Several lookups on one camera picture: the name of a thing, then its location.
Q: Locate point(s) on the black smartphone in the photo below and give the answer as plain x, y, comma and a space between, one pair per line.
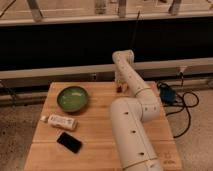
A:
69, 142

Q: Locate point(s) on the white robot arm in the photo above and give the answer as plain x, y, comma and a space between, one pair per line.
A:
127, 115

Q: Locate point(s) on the green bowl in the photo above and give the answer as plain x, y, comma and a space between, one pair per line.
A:
72, 99

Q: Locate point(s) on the blue object on floor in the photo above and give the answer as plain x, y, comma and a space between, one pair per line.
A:
167, 95

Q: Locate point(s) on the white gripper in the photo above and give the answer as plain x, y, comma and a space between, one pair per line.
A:
119, 79

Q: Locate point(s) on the white tube bottle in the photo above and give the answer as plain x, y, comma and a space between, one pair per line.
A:
58, 121

